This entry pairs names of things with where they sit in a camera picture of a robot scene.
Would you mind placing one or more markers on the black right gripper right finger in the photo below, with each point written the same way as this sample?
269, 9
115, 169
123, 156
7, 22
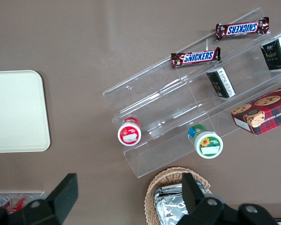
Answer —
196, 206

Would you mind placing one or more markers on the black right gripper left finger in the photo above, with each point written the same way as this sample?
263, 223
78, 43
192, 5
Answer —
61, 198

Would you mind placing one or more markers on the foil wrapped sandwich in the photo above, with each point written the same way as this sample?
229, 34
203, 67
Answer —
169, 189
171, 211

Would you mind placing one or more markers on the woven wicker basket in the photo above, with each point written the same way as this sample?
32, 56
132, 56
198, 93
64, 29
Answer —
165, 177

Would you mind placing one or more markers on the cream plastic tray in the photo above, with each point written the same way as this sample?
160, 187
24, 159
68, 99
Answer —
16, 111

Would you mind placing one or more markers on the clear plastic can holder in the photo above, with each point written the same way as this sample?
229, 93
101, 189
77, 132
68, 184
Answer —
38, 194

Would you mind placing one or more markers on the red soda can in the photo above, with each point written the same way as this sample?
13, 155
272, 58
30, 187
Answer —
18, 203
0, 202

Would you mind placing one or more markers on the green jar with sunflower lid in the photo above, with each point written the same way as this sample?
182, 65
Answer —
207, 143

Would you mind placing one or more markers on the red lidded small jar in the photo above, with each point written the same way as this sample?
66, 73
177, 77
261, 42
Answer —
129, 133

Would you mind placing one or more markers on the clear acrylic tiered display shelf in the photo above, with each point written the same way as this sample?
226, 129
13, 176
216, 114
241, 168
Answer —
164, 93

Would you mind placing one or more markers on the red tartan cookie box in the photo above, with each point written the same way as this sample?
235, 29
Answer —
264, 110

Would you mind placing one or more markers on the small dark tea box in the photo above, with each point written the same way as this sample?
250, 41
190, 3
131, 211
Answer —
275, 54
221, 82

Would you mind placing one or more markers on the Snickers chocolate bar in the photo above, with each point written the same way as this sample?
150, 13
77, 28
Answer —
242, 28
196, 57

